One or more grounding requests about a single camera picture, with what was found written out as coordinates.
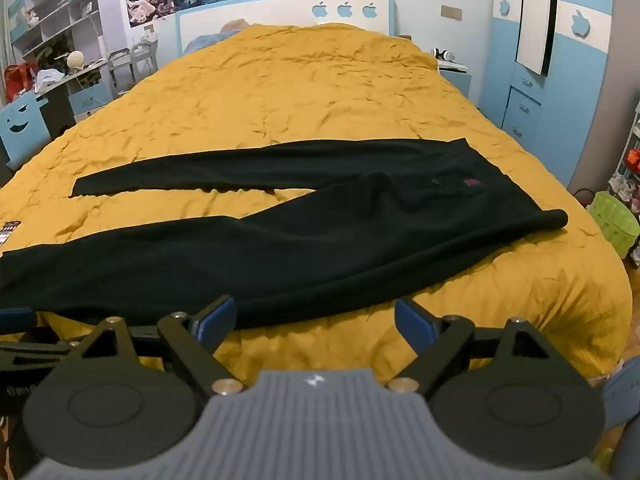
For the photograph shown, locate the black pants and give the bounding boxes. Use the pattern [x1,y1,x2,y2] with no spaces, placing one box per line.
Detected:
[0,137,570,331]

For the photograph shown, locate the green plastic basket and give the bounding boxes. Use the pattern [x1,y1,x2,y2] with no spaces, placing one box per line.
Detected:
[587,191,640,260]

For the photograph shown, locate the white blue bookshelf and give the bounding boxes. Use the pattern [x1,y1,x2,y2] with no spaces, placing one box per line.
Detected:
[7,0,113,106]

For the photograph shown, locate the blue nightstand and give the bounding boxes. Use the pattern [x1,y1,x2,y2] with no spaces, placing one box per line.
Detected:
[437,62,473,106]

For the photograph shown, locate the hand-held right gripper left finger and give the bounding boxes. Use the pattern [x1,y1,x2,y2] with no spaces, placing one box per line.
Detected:
[62,295,244,395]

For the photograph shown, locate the grey chair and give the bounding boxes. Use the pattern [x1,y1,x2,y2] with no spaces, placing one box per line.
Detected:
[130,40,161,78]
[107,47,140,98]

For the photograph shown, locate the black framed mirror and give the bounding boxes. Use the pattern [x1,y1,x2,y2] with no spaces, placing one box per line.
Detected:
[515,0,560,76]

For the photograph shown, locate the blue pillow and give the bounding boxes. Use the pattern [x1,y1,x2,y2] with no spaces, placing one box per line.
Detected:
[182,30,241,56]

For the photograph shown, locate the small printed card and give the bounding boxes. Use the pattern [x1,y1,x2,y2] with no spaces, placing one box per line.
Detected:
[0,207,21,248]

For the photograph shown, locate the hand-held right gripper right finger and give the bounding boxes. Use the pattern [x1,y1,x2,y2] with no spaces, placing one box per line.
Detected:
[386,297,568,393]

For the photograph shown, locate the blue white wardrobe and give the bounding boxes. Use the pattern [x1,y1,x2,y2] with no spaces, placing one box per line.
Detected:
[492,0,616,186]

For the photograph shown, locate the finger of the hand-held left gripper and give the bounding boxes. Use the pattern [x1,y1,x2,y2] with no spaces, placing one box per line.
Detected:
[0,308,78,362]

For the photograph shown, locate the white cap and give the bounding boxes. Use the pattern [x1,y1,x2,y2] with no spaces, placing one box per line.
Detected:
[35,69,66,92]

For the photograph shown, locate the yellow quilted blanket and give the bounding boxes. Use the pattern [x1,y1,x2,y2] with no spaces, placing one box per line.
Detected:
[0,22,633,386]

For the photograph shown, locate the red bag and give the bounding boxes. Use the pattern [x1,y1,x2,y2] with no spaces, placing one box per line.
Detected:
[4,62,38,103]

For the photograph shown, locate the white blue desk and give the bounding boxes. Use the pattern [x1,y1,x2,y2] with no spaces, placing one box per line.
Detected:
[30,57,116,131]

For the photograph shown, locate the person's blue clothing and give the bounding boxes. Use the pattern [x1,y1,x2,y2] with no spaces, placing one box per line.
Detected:
[602,362,640,480]

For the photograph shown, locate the white blue bed headboard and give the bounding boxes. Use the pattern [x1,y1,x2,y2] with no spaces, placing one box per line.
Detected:
[175,0,398,56]

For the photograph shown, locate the blue chair with face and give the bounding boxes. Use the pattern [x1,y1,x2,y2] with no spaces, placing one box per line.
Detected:
[0,92,53,171]

